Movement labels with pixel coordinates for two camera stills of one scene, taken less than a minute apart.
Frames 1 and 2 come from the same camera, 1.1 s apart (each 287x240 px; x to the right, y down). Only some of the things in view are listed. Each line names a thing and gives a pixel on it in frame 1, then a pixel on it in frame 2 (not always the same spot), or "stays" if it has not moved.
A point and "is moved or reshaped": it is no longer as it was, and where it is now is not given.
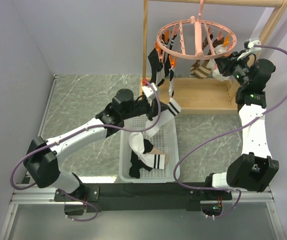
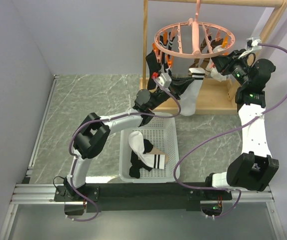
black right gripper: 223,63 stays
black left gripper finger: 154,110 to 177,86
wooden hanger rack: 203,96 stays
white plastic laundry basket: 165,139 stays
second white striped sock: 155,161 stays
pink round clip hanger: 197,23 is moved or reshaped
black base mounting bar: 144,197 stays
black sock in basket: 137,164 stays
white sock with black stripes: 173,109 to 188,100
